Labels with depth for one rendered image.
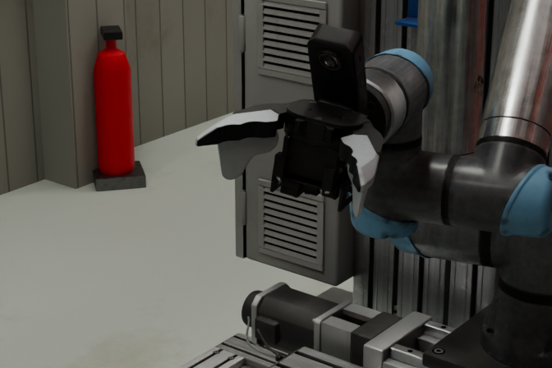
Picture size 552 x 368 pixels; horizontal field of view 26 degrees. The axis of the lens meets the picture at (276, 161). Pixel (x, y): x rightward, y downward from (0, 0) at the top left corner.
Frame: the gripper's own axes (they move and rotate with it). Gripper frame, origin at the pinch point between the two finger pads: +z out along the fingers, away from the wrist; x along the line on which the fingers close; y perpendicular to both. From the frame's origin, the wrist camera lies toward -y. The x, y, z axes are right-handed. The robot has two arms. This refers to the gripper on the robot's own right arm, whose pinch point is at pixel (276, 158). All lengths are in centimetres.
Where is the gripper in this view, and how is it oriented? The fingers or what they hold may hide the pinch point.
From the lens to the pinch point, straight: 98.8
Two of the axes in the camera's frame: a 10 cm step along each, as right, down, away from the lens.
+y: -1.2, 9.2, 3.8
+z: -4.0, 3.0, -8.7
